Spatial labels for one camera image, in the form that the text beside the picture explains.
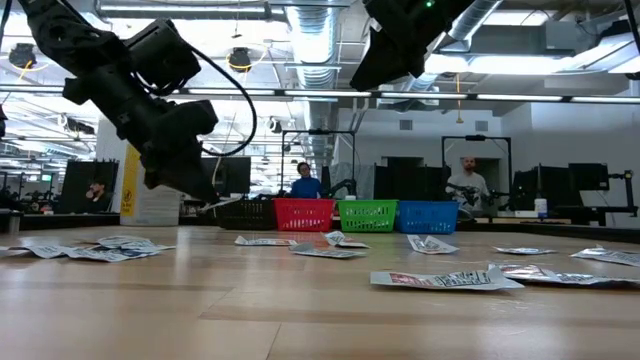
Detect black background gantry frame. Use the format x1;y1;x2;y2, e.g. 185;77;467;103
280;129;357;194
441;134;513;201

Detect black background monitor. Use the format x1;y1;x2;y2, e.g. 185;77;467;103
202;156;252;199

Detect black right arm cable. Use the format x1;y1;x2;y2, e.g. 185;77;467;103
622;0;640;81

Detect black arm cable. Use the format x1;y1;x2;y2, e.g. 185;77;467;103
187;43;259;157
622;0;640;81

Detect white wipes canister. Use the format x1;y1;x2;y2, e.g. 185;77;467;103
119;143;185;227

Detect person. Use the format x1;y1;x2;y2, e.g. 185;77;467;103
82;177;109;214
289;160;324;200
446;155;494;211

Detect black plastic basket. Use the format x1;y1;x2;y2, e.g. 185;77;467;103
215;197;277;231

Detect black background monitors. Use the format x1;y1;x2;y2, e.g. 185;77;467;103
510;163;610;206
374;157;454;202

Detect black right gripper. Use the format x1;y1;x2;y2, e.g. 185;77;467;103
349;0;476;91

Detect blue plastic basket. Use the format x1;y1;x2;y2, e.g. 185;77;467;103
394;200;460;235

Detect silver ceiling duct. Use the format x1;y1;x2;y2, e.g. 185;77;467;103
284;0;342;91
404;0;504;94

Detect black background panels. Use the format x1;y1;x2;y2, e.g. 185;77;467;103
60;159;120;214

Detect red plastic basket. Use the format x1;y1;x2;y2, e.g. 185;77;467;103
273;198;336;233

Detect green plastic basket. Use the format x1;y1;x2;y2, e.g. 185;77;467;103
337;199;400;234

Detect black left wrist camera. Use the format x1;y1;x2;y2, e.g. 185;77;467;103
124;18;202;96

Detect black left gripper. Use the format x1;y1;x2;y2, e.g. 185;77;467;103
94;69;220;204

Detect black light bar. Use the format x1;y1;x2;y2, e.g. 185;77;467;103
0;85;640;104

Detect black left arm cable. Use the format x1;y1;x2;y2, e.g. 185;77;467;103
187;43;259;157

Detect white alcohol pad packet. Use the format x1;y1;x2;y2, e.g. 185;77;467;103
66;248;161;264
22;244;101;260
97;235;156;247
199;196;242;211
569;244;626;264
492;246;557;256
119;241;177;253

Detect black ceiling device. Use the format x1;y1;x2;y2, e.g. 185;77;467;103
228;47;252;74
8;42;37;69

